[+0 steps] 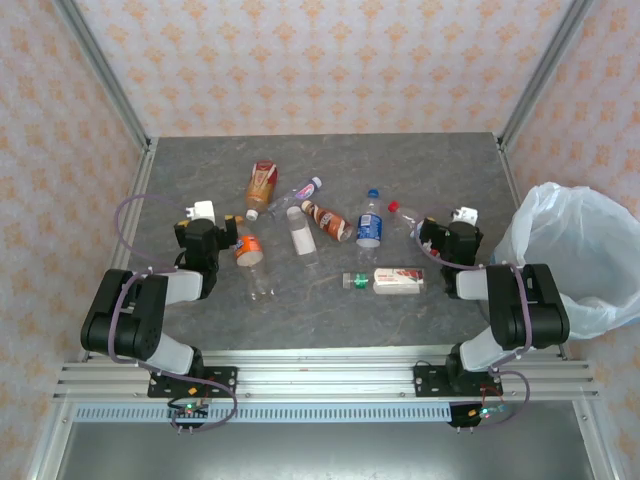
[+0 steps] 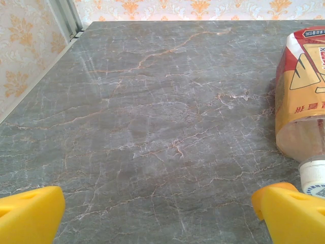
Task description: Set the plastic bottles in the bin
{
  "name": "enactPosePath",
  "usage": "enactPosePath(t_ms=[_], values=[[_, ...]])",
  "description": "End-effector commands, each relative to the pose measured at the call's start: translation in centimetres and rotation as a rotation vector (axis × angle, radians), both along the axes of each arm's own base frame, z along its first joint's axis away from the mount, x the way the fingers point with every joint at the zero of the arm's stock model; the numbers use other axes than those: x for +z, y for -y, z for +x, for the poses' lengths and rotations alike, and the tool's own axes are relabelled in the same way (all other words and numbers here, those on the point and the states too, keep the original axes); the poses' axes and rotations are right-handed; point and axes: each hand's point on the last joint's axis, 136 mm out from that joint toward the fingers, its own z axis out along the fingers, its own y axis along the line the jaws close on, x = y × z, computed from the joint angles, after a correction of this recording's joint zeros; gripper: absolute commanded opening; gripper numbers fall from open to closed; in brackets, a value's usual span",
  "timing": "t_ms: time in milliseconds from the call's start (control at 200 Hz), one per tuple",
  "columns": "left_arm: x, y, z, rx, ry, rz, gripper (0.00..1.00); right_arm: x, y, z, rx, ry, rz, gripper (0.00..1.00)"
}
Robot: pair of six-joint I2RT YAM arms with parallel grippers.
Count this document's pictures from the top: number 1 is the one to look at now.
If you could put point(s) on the orange label soda bottle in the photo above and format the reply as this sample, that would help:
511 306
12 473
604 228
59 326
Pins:
248 250

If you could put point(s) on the red cap water bottle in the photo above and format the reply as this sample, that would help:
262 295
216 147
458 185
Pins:
405 215

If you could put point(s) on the green cap clear bottle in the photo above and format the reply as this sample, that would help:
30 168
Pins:
395 281

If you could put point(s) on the blue label water bottle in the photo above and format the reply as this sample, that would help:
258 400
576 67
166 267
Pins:
370 227

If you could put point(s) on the clear bottle white label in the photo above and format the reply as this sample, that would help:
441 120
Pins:
302 237

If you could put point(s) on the clear bottle purple label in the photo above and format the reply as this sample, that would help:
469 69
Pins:
307 190

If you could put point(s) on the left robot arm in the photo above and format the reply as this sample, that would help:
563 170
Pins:
135 325

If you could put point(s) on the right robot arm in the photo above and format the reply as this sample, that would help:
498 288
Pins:
550 320

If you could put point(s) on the translucent plastic bin bag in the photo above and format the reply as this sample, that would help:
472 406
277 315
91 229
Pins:
575 240

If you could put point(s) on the brown chocolate drink bottle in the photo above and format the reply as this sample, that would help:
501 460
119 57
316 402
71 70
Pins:
327 221

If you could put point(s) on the small circuit board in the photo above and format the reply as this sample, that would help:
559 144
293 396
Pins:
190 410
487 411

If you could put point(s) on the grey metal lower panel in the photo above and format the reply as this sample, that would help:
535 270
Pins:
300 450

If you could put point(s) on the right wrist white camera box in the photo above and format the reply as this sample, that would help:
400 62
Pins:
465 215

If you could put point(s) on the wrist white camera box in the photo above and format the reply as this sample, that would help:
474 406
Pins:
465 215
202 210

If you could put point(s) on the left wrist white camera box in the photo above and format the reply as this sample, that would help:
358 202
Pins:
202 210

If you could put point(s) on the aluminium upright frame post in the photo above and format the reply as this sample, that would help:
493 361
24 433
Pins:
100 70
545 65

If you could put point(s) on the aluminium lower frame bar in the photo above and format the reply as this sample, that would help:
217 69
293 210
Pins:
595 445
47 445

